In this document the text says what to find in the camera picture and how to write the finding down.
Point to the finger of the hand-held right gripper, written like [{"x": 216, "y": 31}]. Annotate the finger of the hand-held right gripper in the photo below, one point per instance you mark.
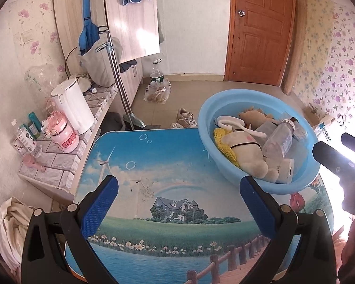
[
  {"x": 334, "y": 162},
  {"x": 353, "y": 145}
]

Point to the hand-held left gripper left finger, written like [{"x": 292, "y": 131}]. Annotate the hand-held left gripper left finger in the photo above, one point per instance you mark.
[{"x": 100, "y": 204}]

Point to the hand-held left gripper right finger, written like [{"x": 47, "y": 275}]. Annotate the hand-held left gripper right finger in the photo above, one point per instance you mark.
[{"x": 256, "y": 207}]

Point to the white charger plug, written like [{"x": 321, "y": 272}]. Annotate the white charger plug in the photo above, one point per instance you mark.
[{"x": 281, "y": 170}]

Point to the cream plush toy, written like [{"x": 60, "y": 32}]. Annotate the cream plush toy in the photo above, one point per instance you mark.
[{"x": 248, "y": 153}]

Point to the clear baby bottle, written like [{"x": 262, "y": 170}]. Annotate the clear baby bottle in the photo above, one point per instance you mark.
[{"x": 276, "y": 142}]

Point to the blue plastic basin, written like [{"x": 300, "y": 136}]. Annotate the blue plastic basin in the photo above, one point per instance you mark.
[{"x": 213, "y": 118}]

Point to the scenery printed desktop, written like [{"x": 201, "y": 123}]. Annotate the scenery printed desktop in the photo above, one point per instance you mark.
[{"x": 165, "y": 165}]

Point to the white plastic bag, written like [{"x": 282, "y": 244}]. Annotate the white plastic bag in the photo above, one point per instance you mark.
[{"x": 325, "y": 130}]

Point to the clear plastic jar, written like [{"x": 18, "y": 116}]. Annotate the clear plastic jar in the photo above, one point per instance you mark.
[{"x": 300, "y": 130}]

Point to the tiled side counter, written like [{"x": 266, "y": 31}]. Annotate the tiled side counter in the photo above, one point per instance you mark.
[{"x": 53, "y": 159}]

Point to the yellow mesh sponge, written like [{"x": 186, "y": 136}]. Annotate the yellow mesh sponge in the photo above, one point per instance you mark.
[{"x": 222, "y": 145}]

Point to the pink drinking cup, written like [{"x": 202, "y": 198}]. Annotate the pink drinking cup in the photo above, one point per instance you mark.
[{"x": 63, "y": 136}]

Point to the pink plastic toy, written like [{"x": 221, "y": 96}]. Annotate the pink plastic toy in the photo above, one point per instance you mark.
[{"x": 34, "y": 163}]

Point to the dark grey cloth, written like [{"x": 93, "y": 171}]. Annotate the dark grey cloth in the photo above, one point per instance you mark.
[{"x": 114, "y": 121}]

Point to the brown plush toy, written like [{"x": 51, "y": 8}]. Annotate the brown plush toy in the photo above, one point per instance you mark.
[{"x": 251, "y": 118}]

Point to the white curved plastic item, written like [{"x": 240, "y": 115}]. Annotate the white curved plastic item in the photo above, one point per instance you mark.
[{"x": 227, "y": 121}]

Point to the white cloth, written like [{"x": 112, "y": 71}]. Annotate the white cloth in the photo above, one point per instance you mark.
[{"x": 10, "y": 230}]

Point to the white labelled bottle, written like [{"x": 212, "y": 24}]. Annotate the white labelled bottle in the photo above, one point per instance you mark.
[{"x": 25, "y": 140}]

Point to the white electric kettle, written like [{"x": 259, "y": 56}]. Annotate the white electric kettle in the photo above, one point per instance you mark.
[{"x": 74, "y": 106}]

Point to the teal tube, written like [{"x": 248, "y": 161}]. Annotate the teal tube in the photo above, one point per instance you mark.
[{"x": 34, "y": 125}]

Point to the beige sneaker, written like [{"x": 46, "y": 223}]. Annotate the beige sneaker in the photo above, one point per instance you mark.
[
  {"x": 177, "y": 125},
  {"x": 188, "y": 117}
]

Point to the floral mattress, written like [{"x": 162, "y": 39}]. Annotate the floral mattress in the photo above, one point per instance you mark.
[{"x": 310, "y": 41}]

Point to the beige crumpled cloth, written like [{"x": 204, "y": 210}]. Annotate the beige crumpled cloth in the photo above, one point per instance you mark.
[{"x": 81, "y": 81}]

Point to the clear plastic food bag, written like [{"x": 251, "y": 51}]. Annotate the clear plastic food bag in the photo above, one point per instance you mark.
[{"x": 158, "y": 93}]

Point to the metal rack pole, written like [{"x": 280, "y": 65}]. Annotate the metal rack pole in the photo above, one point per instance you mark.
[{"x": 118, "y": 77}]

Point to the grey hanging bag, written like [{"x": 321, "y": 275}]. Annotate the grey hanging bag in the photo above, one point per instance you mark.
[{"x": 102, "y": 65}]

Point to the crumpled clear plastic container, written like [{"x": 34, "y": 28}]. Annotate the crumpled clear plastic container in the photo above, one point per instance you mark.
[{"x": 41, "y": 77}]

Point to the dark garment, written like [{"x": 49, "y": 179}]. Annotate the dark garment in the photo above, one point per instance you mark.
[{"x": 128, "y": 65}]

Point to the large clear water bottle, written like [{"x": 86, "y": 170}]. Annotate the large clear water bottle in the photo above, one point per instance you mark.
[{"x": 156, "y": 72}]

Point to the brown wooden door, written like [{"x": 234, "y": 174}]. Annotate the brown wooden door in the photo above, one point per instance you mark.
[{"x": 260, "y": 35}]

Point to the metal door knob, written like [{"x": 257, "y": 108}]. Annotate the metal door knob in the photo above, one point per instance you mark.
[{"x": 241, "y": 13}]

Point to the light wooden wardrobe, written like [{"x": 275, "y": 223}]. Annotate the light wooden wardrobe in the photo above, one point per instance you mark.
[{"x": 130, "y": 29}]

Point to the blue hanging bag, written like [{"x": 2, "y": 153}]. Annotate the blue hanging bag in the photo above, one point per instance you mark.
[{"x": 87, "y": 20}]

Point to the white wall socket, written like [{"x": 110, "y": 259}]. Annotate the white wall socket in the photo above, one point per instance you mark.
[{"x": 26, "y": 38}]

